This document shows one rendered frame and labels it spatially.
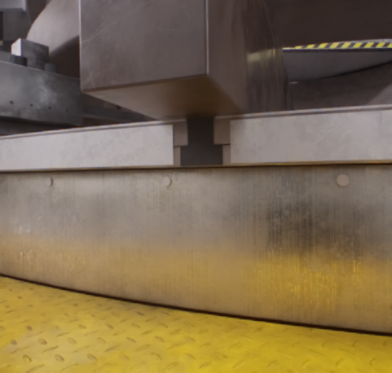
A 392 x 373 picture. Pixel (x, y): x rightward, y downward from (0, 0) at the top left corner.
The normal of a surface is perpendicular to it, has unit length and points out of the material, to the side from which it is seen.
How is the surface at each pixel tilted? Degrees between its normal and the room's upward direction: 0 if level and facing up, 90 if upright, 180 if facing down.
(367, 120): 90
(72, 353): 0
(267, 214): 90
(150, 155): 90
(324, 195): 90
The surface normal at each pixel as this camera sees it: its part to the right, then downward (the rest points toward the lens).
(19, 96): 0.74, 0.00
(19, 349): -0.01, -1.00
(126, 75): -0.33, 0.01
